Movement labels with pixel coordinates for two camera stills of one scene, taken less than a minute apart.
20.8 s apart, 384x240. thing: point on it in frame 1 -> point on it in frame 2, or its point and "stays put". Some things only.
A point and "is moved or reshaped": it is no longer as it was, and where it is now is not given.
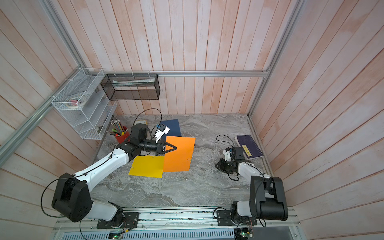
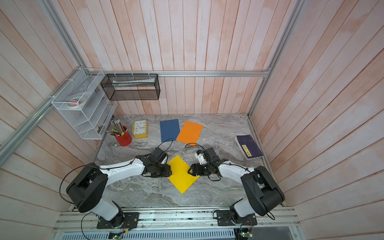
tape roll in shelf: [76, 102] stays put
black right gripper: [221, 165] -> [198, 170]
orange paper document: [179, 159] -> [190, 133]
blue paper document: [173, 125] stays put
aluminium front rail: [178, 220] stays put
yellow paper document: [148, 165] is moved or reshaped
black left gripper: [160, 147] -> [166, 173]
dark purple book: [250, 149] stays put
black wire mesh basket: [131, 86] stays put
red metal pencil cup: [121, 139] stays put
